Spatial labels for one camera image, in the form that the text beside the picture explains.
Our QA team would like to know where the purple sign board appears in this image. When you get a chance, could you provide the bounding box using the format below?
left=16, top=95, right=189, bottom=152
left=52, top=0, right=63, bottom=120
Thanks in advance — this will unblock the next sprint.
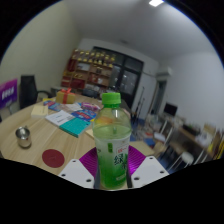
left=0, top=78, right=19, bottom=110

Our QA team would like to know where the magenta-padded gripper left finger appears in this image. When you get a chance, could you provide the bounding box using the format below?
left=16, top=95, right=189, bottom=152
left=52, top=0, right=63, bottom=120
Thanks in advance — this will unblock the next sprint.
left=57, top=147, right=99, bottom=190

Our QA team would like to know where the white paper sheet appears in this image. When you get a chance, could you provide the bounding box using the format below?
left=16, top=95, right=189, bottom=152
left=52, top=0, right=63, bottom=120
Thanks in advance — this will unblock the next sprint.
left=64, top=102, right=83, bottom=113

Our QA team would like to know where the blue and red brochure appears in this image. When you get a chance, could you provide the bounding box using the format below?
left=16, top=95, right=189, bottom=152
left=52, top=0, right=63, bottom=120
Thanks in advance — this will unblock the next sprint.
left=43, top=99, right=64, bottom=113

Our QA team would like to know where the white stool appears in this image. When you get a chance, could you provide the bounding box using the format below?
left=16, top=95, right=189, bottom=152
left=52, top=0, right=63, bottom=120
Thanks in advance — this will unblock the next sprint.
left=166, top=151, right=194, bottom=173

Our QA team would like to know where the ceiling light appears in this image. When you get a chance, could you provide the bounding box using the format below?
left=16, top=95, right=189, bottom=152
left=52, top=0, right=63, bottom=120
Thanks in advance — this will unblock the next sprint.
left=148, top=0, right=165, bottom=8

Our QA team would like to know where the blue colourful brochure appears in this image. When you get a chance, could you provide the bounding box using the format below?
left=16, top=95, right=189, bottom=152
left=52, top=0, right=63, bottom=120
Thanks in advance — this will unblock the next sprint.
left=70, top=109, right=98, bottom=122

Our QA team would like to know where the small wooden side table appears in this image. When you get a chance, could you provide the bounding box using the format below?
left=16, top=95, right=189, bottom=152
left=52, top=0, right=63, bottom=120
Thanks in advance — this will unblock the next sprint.
left=129, top=139, right=156, bottom=157

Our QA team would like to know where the black office chair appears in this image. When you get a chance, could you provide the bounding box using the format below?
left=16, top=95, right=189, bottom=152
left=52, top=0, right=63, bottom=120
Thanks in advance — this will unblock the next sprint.
left=18, top=74, right=51, bottom=109

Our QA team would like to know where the yellow gift box red ribbon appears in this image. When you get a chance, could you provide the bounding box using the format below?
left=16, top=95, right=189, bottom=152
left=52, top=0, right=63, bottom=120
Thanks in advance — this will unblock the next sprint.
left=55, top=87, right=77, bottom=105

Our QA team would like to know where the black monitor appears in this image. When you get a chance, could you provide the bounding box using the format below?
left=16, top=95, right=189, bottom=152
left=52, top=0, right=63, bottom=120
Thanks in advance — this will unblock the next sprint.
left=163, top=102, right=179, bottom=118

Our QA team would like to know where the white air conditioner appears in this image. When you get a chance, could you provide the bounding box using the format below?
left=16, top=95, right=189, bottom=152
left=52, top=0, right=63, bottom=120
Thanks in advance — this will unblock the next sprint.
left=156, top=65, right=174, bottom=81

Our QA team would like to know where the wooden desk with clutter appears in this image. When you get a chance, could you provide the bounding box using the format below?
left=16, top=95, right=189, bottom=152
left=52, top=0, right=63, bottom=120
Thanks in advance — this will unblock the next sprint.
left=159, top=113, right=224, bottom=161

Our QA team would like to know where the small beige booklet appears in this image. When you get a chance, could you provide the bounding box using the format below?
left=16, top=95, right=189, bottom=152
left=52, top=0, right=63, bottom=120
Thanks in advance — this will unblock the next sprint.
left=30, top=104, right=50, bottom=119

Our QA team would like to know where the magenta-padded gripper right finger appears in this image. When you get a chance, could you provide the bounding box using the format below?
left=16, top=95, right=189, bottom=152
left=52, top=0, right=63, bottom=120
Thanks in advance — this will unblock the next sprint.
left=125, top=145, right=170, bottom=190

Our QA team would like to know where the small metal cup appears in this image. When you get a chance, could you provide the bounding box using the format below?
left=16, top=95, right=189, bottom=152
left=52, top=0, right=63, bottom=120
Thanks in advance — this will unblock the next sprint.
left=14, top=125, right=33, bottom=149

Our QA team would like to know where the green tea bottle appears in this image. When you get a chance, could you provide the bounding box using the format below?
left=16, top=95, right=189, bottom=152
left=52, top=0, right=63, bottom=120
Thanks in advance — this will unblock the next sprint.
left=92, top=92, right=133, bottom=191

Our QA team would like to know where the white printed document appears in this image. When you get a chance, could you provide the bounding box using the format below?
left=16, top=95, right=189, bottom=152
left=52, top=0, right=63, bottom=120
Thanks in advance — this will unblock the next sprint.
left=44, top=110, right=76, bottom=128

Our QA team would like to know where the flat round red coaster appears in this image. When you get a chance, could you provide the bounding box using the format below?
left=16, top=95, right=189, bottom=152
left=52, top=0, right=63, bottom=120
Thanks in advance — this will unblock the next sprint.
left=41, top=148, right=66, bottom=169

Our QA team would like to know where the wooden shelf unit with trophies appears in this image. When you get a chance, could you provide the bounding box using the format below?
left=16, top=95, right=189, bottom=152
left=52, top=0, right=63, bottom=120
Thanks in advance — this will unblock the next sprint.
left=60, top=48, right=116, bottom=93

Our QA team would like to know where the pink box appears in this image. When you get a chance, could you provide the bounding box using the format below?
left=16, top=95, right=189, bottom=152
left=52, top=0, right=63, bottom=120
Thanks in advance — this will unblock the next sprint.
left=80, top=101, right=102, bottom=112

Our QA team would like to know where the teal book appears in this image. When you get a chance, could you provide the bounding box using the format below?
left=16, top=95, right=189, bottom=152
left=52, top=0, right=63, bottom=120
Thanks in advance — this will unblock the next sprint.
left=59, top=117, right=92, bottom=139

